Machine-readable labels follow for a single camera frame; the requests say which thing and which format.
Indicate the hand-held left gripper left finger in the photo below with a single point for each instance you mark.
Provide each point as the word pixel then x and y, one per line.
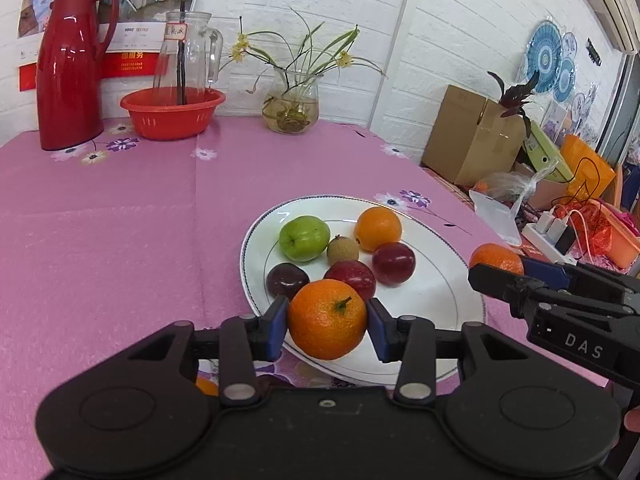
pixel 275 327

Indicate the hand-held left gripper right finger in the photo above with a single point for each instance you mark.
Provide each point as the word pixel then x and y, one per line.
pixel 377 330

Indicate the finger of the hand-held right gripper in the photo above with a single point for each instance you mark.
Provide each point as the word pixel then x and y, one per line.
pixel 500 285
pixel 545 270

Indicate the orange mandarin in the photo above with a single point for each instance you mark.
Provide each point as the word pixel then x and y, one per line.
pixel 495 257

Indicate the dark purple plum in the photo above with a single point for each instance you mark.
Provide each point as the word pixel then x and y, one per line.
pixel 286 280

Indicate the stemmed orange tangerine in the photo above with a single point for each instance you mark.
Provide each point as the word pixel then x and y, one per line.
pixel 326 326

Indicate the red apple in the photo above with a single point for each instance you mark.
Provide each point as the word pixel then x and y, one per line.
pixel 350 277
pixel 393 263

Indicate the white plate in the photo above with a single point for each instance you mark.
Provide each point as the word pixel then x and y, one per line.
pixel 440 300

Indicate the brown kiwi fruit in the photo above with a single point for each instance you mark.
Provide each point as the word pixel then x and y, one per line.
pixel 343 249

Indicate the green apple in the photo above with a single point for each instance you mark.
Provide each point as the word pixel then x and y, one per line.
pixel 303 237

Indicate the round orange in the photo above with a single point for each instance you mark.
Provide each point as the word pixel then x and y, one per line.
pixel 378 227

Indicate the person's right hand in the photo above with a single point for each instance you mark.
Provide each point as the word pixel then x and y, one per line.
pixel 632 420

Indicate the white power strip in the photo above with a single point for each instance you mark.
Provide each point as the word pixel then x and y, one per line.
pixel 537 240

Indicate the black charger plug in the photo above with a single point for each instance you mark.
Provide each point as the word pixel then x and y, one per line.
pixel 565 241

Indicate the white charger plug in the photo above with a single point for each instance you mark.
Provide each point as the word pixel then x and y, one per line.
pixel 547 222

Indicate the red plastic bag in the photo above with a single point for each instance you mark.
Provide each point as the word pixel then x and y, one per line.
pixel 597 237

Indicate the orange plastic basket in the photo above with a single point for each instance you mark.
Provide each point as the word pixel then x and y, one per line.
pixel 625 240

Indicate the clear plastic bag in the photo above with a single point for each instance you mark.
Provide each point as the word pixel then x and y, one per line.
pixel 505 185

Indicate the orange bag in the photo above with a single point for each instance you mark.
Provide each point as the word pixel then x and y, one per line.
pixel 585 160

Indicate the green box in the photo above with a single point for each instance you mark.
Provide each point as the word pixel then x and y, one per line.
pixel 547 152

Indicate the floral picture card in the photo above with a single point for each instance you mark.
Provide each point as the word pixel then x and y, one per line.
pixel 555 120

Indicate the cardboard box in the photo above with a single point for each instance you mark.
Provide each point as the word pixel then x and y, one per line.
pixel 470 135

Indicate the purple-leaf plant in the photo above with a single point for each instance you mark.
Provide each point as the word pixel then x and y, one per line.
pixel 515 97

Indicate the pink floral tablecloth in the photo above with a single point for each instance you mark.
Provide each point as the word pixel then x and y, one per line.
pixel 125 235

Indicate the glass vase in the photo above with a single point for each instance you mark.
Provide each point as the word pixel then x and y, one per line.
pixel 292 107

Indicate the red plastic basin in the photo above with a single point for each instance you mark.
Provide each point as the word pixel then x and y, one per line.
pixel 172 117

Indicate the black stirring stick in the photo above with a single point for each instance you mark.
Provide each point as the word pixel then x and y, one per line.
pixel 181 65

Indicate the glass pitcher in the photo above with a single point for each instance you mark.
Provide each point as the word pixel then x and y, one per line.
pixel 197 55

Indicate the yellow-flowered orchid plant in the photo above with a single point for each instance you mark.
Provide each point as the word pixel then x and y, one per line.
pixel 305 45

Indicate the red thermos jug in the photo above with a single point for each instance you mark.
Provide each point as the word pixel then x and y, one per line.
pixel 70 70

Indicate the small blue round wall decoration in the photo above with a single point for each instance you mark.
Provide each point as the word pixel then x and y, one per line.
pixel 566 80

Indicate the large blue round wall decoration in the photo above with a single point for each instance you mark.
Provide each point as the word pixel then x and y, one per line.
pixel 545 55

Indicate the black wall bracket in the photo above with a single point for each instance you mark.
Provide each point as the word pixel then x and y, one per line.
pixel 593 52

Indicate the white blue patterned wall disc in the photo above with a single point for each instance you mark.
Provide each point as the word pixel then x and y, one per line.
pixel 570 42

